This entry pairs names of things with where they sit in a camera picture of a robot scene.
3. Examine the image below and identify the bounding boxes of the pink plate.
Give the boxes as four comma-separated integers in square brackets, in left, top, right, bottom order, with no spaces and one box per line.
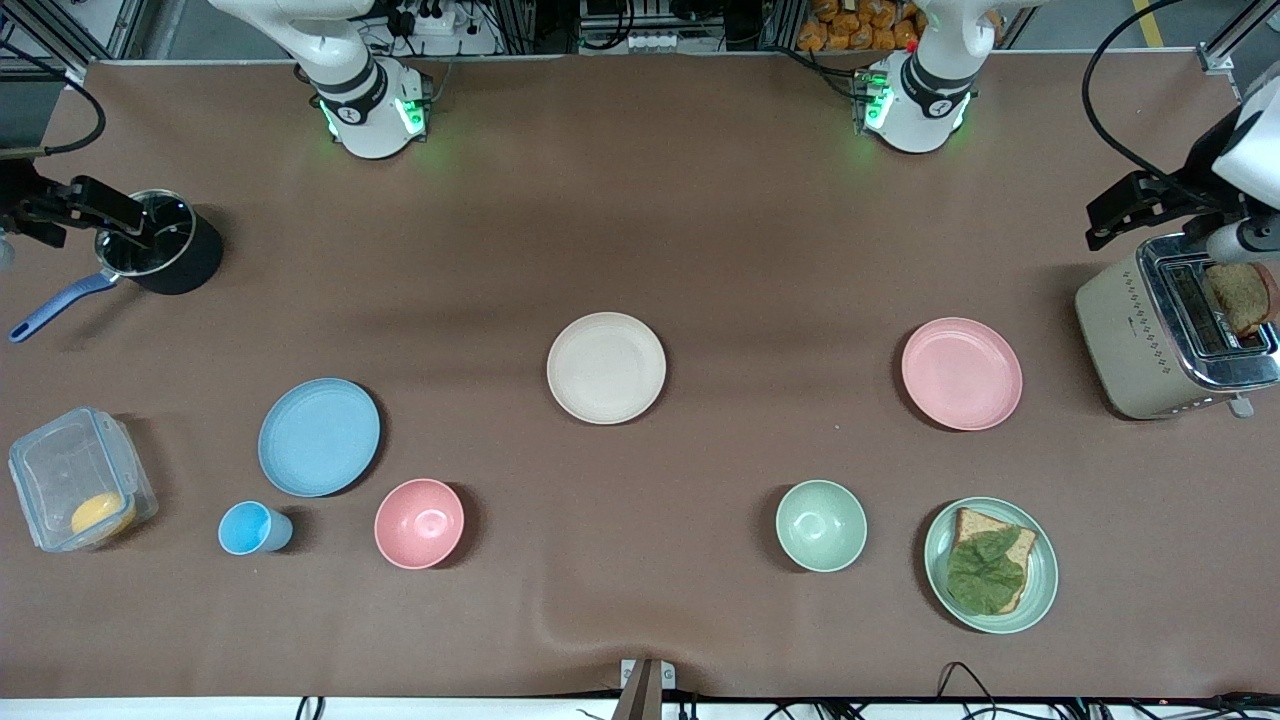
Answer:
[901,317,1024,432]

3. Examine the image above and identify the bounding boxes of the blue plate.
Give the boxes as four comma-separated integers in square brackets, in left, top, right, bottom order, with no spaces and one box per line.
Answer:
[257,377,382,498]

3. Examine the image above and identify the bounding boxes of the dark toast slice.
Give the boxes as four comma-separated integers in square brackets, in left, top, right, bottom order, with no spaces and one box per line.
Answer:
[1204,262,1280,339]

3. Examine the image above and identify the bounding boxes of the beige chrome toaster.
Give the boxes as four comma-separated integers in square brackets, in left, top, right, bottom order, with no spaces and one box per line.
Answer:
[1075,233,1280,421]

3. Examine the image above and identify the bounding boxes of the clear plastic lidded container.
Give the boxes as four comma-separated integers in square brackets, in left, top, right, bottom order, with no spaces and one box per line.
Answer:
[8,406,159,553]

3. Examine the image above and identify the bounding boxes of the round orange yellow food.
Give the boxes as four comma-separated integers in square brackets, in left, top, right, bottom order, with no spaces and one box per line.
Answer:
[70,492,137,542]

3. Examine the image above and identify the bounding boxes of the orange snack bags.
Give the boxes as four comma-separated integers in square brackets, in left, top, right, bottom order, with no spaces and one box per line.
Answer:
[797,0,923,53]

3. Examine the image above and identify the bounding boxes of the blue cup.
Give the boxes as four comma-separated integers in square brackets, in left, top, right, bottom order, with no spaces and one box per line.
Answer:
[218,500,294,556]

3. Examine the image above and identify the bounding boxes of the brown bread slice with crust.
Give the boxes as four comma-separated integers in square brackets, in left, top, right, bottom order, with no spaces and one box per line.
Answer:
[950,507,1038,614]

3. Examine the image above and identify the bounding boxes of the green plate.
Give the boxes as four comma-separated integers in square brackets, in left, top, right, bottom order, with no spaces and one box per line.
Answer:
[923,497,1059,635]

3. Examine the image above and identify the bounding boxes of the white power strip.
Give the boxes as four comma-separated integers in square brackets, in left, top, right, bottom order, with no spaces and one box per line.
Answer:
[392,0,463,37]

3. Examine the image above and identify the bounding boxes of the green lettuce leaf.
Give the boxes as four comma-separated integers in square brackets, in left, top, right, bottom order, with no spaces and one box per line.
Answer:
[946,528,1027,615]

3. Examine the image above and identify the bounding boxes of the green bowl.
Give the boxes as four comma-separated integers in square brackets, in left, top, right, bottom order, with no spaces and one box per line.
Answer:
[775,480,868,573]

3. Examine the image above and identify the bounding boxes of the pink bowl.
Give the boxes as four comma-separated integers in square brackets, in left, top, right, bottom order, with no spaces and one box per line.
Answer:
[374,478,466,571]

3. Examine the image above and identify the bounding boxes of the beige plate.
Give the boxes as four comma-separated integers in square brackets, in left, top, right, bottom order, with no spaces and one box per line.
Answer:
[546,312,668,426]

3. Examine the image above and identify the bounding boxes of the black pot with blue handle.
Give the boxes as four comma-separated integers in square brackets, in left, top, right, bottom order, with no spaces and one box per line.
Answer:
[8,188,225,344]

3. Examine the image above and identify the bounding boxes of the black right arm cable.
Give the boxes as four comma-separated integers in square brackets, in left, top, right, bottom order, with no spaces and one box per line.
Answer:
[0,38,107,157]

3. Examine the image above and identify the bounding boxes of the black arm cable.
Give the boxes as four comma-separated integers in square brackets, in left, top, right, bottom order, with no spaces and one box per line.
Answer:
[0,38,107,157]
[1082,0,1246,213]

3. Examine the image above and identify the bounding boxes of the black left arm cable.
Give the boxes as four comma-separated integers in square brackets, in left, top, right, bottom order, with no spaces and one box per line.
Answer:
[1082,0,1246,213]

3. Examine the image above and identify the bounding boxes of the looped black floor cable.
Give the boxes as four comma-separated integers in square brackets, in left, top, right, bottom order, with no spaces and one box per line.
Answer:
[934,660,1003,720]

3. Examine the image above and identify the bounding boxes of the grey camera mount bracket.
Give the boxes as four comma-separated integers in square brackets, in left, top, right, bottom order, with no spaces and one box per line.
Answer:
[612,657,677,720]

